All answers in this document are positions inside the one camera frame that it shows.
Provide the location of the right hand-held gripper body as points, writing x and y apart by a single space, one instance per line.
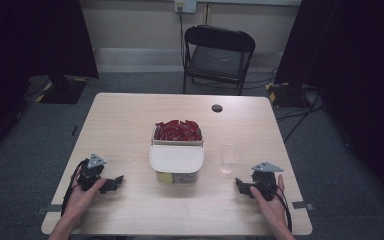
265 181

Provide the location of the clear drinking glass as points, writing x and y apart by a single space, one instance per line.
230 160

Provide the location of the clear plastic compartment box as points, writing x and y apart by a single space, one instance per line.
176 176

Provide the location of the black stand base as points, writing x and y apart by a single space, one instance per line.
285 95
63 91

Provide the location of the white wall socket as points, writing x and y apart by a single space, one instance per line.
185 5

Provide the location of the person's right hand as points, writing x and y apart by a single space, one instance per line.
275 210

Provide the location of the grey tape strip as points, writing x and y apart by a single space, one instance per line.
302 205
51 208

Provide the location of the black table grommet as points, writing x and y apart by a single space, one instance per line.
217 108

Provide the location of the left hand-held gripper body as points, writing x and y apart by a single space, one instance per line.
88 175

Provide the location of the person's left hand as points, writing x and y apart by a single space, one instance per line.
80 201

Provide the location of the dried lemon slice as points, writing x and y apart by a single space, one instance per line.
165 177

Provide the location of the black folding chair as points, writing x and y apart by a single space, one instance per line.
218 58

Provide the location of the white box lid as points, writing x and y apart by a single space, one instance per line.
176 158

